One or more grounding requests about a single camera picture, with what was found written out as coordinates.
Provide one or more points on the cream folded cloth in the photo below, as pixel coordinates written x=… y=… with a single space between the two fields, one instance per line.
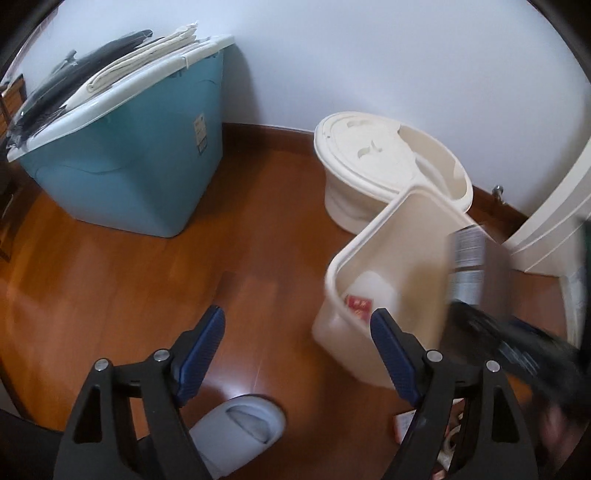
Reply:
x=127 y=64

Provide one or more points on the beige square trash bin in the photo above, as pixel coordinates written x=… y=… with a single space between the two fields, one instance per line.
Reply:
x=400 y=261

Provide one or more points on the cream round lidded bucket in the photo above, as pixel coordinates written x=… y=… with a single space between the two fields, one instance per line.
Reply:
x=370 y=159

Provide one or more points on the teal storage box white lid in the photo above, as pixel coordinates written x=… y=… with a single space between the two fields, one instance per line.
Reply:
x=138 y=156

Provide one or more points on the black folded garment bag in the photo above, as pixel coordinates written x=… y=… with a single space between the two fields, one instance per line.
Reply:
x=43 y=104

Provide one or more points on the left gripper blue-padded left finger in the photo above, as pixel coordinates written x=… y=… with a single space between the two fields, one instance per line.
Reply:
x=126 y=422

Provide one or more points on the brown box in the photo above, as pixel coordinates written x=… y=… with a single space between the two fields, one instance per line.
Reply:
x=480 y=274

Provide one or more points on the left white slipper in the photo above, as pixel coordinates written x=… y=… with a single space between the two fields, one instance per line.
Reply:
x=236 y=432

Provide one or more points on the metal door stopper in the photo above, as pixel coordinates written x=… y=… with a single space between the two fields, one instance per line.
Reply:
x=497 y=192

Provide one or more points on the red cigarette pack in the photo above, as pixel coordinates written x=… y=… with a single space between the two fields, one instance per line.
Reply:
x=361 y=307

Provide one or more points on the white bedroom door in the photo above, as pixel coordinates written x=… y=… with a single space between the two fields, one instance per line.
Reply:
x=551 y=242

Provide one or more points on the orange snack packet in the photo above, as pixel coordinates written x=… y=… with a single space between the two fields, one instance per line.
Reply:
x=406 y=426

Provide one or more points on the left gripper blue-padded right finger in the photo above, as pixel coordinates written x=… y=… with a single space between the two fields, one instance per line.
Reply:
x=494 y=442

